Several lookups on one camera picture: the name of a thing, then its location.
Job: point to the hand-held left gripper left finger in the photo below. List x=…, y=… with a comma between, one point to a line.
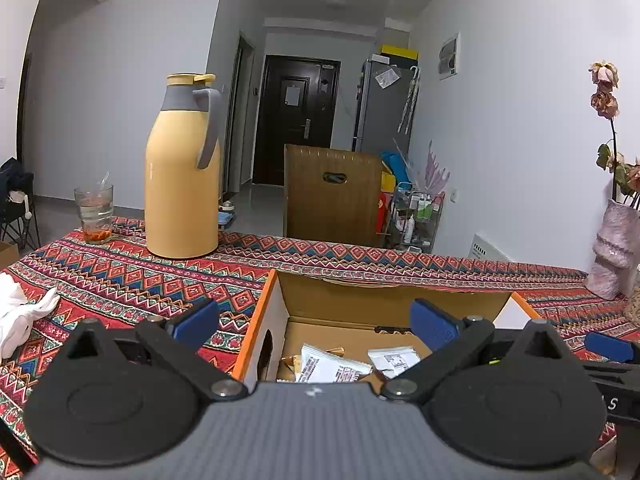
x=195, y=317

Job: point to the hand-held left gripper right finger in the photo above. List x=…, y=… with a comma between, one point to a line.
x=435, y=325

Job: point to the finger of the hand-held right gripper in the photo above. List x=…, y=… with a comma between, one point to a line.
x=607, y=347

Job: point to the white printed snack packet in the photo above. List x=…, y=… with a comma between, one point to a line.
x=395, y=360
x=330, y=367

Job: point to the orange cardboard box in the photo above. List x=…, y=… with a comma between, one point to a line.
x=350, y=300

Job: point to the beige snack packet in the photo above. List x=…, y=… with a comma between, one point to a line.
x=290, y=367

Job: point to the patterned red tablecloth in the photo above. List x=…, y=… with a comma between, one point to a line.
x=125, y=280

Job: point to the pink textured vase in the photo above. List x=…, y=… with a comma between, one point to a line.
x=610, y=250

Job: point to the metal trolley rack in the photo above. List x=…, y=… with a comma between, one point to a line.
x=415, y=220

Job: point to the small white floor bowl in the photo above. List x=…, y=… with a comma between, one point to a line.
x=226, y=206

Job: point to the red gift box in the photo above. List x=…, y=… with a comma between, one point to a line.
x=382, y=210

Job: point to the yellow thermos jug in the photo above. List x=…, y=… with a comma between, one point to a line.
x=175, y=185

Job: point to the glass cup with straw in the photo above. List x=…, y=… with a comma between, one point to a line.
x=95, y=215

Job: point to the yellow bag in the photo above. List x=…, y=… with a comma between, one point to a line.
x=387, y=182

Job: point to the pink pampas grass bunch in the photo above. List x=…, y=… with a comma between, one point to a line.
x=432, y=170

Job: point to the blue plastic object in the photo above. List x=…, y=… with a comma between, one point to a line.
x=395, y=162

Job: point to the white cloth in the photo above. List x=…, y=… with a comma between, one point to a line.
x=20, y=315

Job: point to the black folding stool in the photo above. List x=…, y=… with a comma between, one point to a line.
x=27, y=232

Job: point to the brown cardboard carton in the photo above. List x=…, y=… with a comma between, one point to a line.
x=7, y=255

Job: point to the dark entrance door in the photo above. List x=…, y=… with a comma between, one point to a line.
x=272, y=135

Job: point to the grey refrigerator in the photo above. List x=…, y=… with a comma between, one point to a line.
x=375, y=110

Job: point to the black bag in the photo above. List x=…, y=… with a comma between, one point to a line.
x=15, y=185

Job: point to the hanging folded umbrella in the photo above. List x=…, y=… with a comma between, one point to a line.
x=410, y=100

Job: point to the white paper notice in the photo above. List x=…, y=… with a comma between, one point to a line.
x=292, y=95

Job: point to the dried pink rose bouquet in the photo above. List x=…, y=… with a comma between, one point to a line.
x=604, y=102

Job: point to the clear plastic bag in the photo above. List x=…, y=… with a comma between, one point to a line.
x=387, y=77

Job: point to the yellow and black box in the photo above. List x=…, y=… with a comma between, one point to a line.
x=398, y=51

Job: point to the white wall electrical panel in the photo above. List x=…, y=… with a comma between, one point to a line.
x=448, y=55

